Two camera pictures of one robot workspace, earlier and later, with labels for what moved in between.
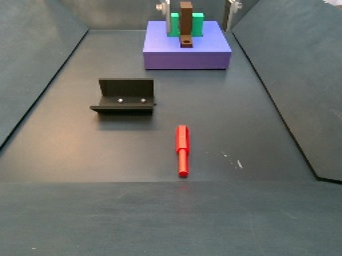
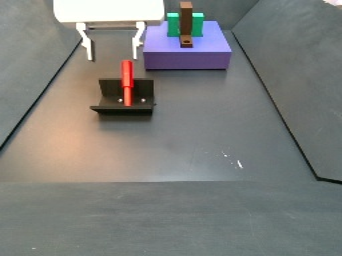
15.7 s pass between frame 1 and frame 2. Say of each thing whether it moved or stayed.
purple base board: stayed
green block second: stayed
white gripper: moved
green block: stayed
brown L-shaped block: stayed
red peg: moved
